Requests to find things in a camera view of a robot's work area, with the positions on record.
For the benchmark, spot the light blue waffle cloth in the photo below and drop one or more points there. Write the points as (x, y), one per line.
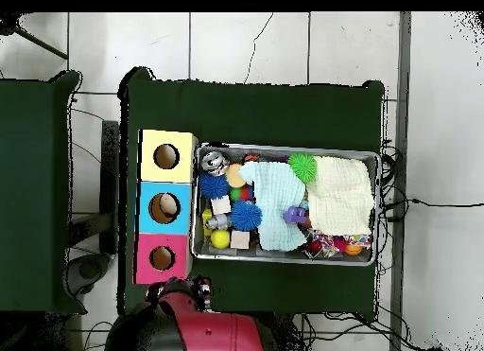
(276, 199)

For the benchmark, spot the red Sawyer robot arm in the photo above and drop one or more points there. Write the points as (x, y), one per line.
(211, 332)

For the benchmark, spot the wooden box with three holes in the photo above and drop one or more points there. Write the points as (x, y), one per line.
(181, 222)

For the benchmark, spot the orange round sponge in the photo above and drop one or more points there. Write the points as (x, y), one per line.
(234, 175)

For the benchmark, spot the blue spiky ball with eyes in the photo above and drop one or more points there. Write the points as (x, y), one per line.
(245, 214)

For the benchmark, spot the wooden cube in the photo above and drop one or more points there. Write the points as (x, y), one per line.
(240, 239)
(220, 205)

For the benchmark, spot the crushed silver drink can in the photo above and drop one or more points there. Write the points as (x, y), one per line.
(214, 163)

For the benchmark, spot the yellow ball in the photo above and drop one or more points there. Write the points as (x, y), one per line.
(220, 239)

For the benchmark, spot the purple toy block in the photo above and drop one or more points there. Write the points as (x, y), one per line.
(294, 214)

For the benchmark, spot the green spiky rubber ball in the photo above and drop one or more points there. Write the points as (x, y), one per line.
(302, 167)

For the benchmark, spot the dark green table cloth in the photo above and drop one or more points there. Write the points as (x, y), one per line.
(257, 112)

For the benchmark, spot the cream waffle cloth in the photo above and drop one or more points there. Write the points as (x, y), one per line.
(340, 196)

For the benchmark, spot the black stand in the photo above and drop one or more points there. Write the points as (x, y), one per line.
(109, 177)

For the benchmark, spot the grey round base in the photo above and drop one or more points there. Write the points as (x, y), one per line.
(89, 269)

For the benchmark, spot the dark green side table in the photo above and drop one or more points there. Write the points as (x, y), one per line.
(34, 177)

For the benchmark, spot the black tripod leg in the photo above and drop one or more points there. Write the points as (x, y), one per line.
(7, 25)

